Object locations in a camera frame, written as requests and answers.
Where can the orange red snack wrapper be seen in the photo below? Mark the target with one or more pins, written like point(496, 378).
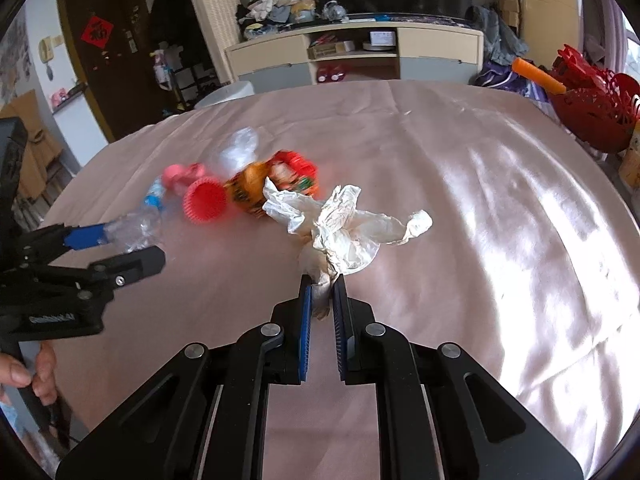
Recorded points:
point(250, 185)

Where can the woven folding screen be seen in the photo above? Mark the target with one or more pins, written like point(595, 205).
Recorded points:
point(210, 20)

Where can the red diamond door sign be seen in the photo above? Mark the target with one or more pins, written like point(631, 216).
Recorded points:
point(97, 32)

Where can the beige grey television cabinet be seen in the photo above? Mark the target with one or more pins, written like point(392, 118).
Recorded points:
point(265, 60)

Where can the orange foam tube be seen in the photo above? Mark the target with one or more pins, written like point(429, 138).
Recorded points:
point(540, 76)

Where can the dark brown door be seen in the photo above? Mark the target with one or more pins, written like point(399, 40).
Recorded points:
point(115, 85)

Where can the white round stool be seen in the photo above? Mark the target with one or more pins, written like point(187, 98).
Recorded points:
point(225, 95)

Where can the red slippers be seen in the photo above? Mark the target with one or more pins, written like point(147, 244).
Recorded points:
point(331, 73)

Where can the pile of clothes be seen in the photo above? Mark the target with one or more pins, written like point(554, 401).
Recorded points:
point(275, 5)

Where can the purple bag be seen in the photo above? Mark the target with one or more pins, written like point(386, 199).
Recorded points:
point(500, 80)

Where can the dark coats on rack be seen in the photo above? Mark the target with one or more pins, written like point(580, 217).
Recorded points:
point(172, 20)

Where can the person's left hand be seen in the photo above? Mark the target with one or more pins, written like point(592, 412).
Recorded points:
point(47, 370)

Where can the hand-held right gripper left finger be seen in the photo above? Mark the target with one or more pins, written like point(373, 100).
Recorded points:
point(305, 330)

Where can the red ribbed cup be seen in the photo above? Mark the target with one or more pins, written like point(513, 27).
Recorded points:
point(205, 201)

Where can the crushed clear plastic bottle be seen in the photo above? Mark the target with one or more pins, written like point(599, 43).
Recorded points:
point(135, 225)

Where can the white tissue paper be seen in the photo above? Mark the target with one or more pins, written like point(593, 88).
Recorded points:
point(345, 240)

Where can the white box in cabinet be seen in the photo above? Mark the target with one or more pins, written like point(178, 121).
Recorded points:
point(380, 41)

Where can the wall intercom phone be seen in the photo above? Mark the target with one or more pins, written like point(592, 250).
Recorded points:
point(47, 49)

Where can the clear plastic bag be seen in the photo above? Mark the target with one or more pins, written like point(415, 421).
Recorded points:
point(240, 145)

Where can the blue grey clothes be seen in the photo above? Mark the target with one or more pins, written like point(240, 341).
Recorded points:
point(495, 35)

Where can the pink plastic piece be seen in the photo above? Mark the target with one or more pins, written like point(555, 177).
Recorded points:
point(177, 175)

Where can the cardboard boxes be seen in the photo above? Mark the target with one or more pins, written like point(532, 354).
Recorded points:
point(506, 5)

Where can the pink satin tablecloth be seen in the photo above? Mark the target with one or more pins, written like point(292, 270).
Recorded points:
point(475, 260)

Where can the yellow lid white bottle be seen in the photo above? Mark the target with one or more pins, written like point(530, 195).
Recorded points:
point(631, 155)

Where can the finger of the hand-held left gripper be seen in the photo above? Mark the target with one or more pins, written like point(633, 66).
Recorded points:
point(135, 262)
point(85, 236)

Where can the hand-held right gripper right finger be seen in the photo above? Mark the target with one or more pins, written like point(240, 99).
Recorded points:
point(340, 330)

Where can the cream standing air conditioner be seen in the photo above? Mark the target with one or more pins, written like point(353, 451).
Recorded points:
point(550, 5)

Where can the purple curtain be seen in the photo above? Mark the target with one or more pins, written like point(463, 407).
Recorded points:
point(600, 10)

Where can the red plastic basket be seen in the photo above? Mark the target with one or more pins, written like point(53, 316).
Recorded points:
point(595, 105)

